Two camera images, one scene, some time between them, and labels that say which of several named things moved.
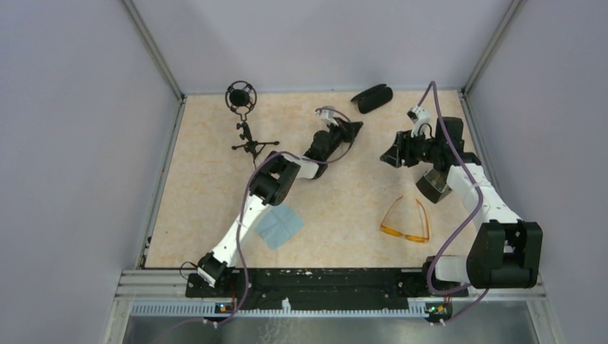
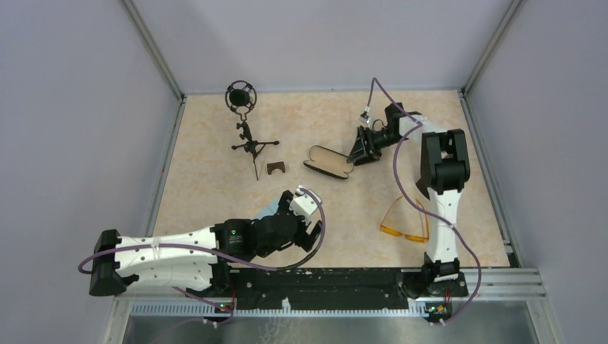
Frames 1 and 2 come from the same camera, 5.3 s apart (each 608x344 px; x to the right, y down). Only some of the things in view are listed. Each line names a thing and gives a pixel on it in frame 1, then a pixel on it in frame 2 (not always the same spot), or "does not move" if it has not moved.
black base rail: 323,288 does not move
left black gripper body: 335,135 → 302,238
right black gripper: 403,142 → 364,153
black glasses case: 373,97 → 328,161
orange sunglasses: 393,232 does not move
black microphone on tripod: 241,96 does not move
